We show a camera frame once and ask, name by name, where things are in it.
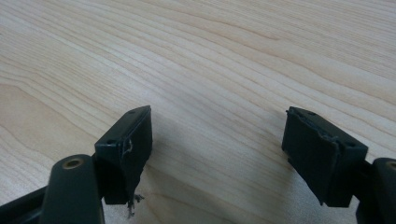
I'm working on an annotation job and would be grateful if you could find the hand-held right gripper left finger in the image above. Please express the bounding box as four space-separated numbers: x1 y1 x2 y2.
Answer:
93 105 154 218

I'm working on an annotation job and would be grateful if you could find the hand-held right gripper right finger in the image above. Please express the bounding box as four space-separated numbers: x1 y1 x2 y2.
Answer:
281 105 369 208

